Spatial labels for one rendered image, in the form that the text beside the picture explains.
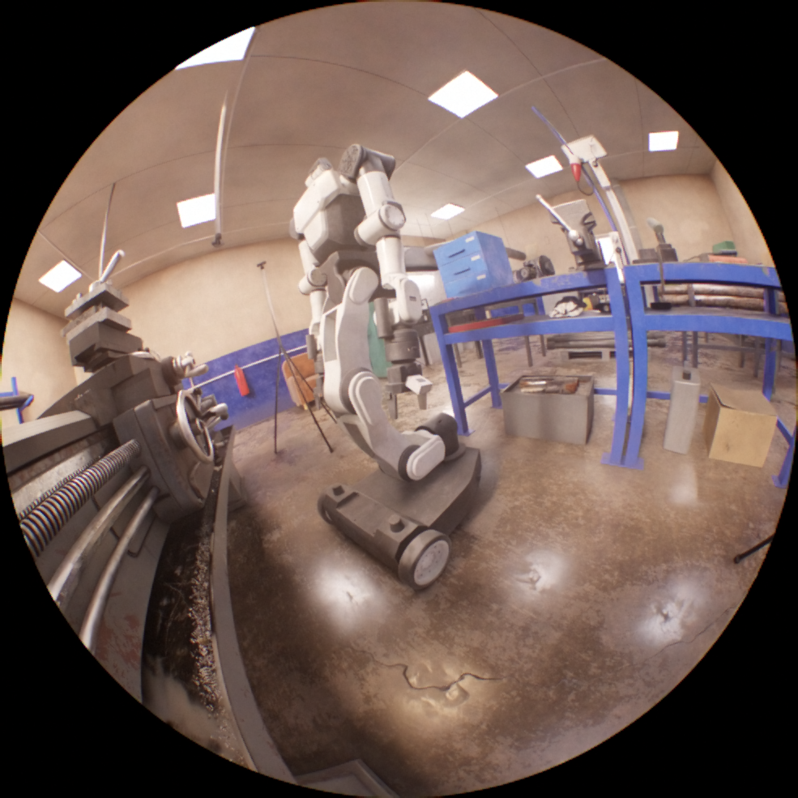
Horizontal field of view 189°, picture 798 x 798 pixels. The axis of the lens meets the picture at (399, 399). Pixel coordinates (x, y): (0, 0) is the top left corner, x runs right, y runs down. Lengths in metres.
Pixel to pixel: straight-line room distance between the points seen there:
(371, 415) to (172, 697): 0.83
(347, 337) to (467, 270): 1.01
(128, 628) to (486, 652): 0.76
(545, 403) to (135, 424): 1.61
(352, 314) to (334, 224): 0.30
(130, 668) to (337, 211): 1.11
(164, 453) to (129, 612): 0.36
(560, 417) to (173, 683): 1.65
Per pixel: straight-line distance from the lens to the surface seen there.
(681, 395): 1.38
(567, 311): 1.18
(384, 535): 0.77
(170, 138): 3.22
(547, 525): 0.99
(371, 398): 0.69
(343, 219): 0.81
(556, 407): 1.37
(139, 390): 0.71
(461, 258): 1.58
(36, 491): 0.49
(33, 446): 0.51
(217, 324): 4.77
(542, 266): 1.40
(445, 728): 0.75
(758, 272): 1.29
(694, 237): 6.90
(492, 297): 1.25
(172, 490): 0.68
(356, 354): 0.73
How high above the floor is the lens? 0.75
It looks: 15 degrees down
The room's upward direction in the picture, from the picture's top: 15 degrees counter-clockwise
